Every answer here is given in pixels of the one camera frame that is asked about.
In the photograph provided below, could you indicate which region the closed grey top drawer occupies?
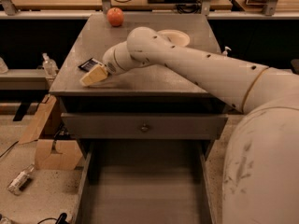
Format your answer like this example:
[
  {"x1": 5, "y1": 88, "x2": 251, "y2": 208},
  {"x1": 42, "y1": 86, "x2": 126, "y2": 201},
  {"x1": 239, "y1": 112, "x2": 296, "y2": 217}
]
[{"x1": 62, "y1": 113, "x2": 228, "y2": 140}]

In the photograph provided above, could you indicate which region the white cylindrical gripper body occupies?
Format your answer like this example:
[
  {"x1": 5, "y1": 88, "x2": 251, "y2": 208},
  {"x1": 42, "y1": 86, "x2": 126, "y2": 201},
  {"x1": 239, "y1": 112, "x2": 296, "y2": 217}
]
[{"x1": 103, "y1": 42, "x2": 150, "y2": 75}]

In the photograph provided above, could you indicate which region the white pump dispenser bottle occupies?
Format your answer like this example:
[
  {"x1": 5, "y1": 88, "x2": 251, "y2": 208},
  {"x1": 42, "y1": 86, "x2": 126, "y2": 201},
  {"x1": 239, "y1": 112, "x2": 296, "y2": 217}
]
[{"x1": 222, "y1": 46, "x2": 232, "y2": 56}]

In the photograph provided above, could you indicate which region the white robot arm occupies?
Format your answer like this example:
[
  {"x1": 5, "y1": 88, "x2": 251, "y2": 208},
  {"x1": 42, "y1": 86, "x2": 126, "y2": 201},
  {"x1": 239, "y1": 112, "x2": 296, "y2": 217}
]
[{"x1": 80, "y1": 27, "x2": 299, "y2": 224}]

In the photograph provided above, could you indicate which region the clear plastic bottle on shelf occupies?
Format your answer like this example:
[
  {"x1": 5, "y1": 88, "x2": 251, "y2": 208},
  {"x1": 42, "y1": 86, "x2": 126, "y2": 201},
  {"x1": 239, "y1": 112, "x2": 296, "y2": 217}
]
[{"x1": 42, "y1": 53, "x2": 59, "y2": 77}]

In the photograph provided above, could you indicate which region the plastic bottle on floor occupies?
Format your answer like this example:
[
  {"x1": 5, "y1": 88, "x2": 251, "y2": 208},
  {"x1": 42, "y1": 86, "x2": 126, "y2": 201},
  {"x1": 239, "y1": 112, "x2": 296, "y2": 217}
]
[{"x1": 7, "y1": 164, "x2": 35, "y2": 195}]

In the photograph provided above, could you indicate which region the white paper bowl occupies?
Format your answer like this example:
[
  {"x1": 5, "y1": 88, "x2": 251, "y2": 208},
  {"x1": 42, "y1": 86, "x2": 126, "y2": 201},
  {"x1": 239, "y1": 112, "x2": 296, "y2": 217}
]
[{"x1": 159, "y1": 29, "x2": 190, "y2": 47}]

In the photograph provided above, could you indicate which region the open grey middle drawer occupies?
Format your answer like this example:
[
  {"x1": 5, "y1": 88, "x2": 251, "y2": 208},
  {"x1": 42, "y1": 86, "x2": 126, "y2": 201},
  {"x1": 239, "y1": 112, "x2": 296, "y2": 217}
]
[{"x1": 74, "y1": 140, "x2": 217, "y2": 224}]

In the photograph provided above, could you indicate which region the grey wooden drawer cabinet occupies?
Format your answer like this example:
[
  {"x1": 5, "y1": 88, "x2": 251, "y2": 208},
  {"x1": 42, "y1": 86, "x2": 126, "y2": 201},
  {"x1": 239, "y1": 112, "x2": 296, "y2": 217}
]
[{"x1": 50, "y1": 12, "x2": 227, "y2": 153}]

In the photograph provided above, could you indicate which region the brown cardboard box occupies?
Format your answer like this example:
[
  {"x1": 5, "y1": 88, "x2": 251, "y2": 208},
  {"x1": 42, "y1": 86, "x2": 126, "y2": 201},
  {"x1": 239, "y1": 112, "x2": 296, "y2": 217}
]
[{"x1": 19, "y1": 95, "x2": 83, "y2": 170}]

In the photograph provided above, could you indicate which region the red apple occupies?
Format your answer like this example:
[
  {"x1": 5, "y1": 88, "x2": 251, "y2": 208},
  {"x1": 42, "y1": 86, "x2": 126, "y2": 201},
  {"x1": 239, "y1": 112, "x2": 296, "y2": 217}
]
[{"x1": 107, "y1": 7, "x2": 124, "y2": 27}]

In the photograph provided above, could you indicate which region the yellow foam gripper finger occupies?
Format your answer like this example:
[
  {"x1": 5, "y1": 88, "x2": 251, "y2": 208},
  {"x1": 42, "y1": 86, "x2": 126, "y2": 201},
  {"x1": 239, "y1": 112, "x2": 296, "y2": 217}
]
[{"x1": 79, "y1": 64, "x2": 108, "y2": 87}]

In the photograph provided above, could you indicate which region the black object bottom left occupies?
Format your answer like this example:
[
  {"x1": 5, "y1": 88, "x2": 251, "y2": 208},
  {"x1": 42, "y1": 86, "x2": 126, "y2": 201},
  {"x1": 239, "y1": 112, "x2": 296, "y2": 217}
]
[{"x1": 37, "y1": 213, "x2": 69, "y2": 224}]

